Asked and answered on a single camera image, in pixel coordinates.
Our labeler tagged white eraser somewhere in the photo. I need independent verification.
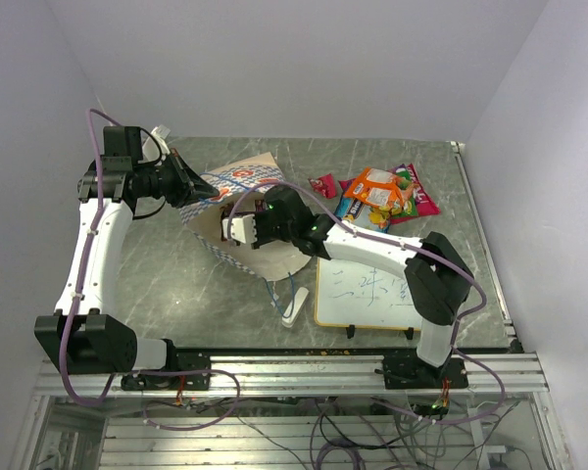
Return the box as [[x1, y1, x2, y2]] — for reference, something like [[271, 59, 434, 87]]
[[281, 287, 310, 328]]

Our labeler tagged yellow framed whiteboard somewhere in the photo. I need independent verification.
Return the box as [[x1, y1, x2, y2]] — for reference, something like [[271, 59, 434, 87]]
[[315, 259, 421, 331]]

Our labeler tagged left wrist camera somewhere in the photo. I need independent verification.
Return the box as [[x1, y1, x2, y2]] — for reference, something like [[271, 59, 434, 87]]
[[142, 124, 171, 163]]

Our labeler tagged red snack packet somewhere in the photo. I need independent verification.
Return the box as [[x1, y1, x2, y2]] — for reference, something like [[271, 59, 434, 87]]
[[308, 173, 337, 199]]

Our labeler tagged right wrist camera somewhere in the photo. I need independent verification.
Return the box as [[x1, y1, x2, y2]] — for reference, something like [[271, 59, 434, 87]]
[[225, 212, 258, 245]]

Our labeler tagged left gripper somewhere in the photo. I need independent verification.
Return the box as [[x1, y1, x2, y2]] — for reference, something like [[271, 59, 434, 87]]
[[134, 148, 221, 209]]

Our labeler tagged blue snack bag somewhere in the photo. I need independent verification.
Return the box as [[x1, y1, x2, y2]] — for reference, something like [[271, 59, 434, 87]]
[[334, 194, 390, 233]]

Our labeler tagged orange snack packet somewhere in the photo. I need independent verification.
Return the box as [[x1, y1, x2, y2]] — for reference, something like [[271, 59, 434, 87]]
[[345, 167, 394, 209]]

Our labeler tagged aluminium rail frame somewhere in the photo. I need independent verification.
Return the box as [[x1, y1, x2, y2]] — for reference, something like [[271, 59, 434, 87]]
[[11, 352, 572, 469]]

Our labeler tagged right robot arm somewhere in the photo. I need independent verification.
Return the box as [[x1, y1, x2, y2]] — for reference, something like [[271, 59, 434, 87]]
[[250, 184, 473, 388]]

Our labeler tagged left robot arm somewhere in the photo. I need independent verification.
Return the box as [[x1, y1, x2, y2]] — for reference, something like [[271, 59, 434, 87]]
[[34, 125, 219, 389]]

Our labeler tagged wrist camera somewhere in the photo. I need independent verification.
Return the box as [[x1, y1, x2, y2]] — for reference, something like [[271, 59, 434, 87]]
[[142, 124, 171, 163], [225, 212, 258, 245]]

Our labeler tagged checkered paper bag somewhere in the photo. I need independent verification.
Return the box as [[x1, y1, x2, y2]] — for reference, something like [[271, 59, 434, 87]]
[[178, 151, 310, 314]]

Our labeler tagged pink snack bag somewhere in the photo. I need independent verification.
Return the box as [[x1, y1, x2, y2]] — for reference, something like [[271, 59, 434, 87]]
[[337, 163, 442, 219]]

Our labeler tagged green yellow candy bag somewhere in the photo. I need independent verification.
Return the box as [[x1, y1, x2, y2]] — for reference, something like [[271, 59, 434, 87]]
[[379, 165, 419, 217]]

